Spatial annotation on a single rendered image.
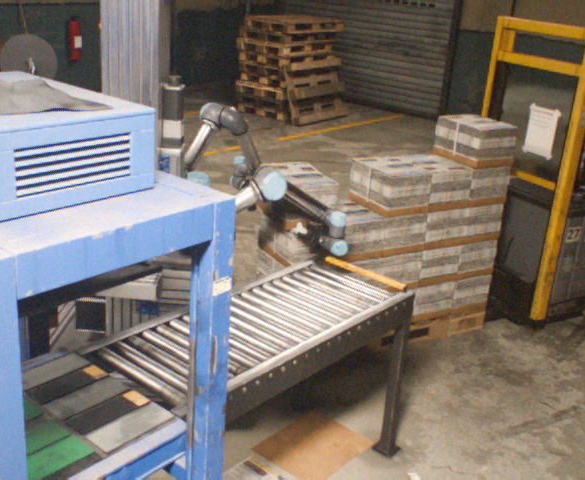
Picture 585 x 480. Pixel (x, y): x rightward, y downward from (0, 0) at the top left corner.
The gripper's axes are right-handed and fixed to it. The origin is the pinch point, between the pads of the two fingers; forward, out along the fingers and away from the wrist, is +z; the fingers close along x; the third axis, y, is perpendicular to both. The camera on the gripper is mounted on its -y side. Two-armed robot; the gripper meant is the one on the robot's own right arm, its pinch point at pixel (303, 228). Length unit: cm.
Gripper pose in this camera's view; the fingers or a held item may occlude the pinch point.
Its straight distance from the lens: 373.6
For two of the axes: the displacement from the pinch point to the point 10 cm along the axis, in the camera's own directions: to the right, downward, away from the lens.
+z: -5.0, -3.4, 8.0
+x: -8.7, 1.1, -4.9
